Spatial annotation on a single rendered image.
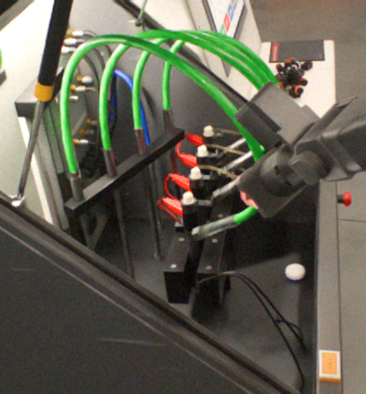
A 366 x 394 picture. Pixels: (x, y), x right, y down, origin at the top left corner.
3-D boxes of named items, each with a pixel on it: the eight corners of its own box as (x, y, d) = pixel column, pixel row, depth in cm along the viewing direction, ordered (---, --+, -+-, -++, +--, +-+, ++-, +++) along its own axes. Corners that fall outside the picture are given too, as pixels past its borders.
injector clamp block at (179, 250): (223, 333, 122) (217, 272, 113) (172, 330, 124) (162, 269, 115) (242, 225, 149) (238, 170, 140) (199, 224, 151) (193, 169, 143)
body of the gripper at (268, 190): (232, 183, 84) (252, 167, 77) (284, 140, 88) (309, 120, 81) (264, 221, 84) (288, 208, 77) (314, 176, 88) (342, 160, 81)
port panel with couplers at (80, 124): (89, 170, 134) (57, 24, 116) (73, 170, 134) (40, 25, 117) (106, 139, 144) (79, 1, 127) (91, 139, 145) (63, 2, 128)
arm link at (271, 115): (326, 179, 67) (376, 124, 69) (247, 101, 66) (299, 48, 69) (284, 199, 78) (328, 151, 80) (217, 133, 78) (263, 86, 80)
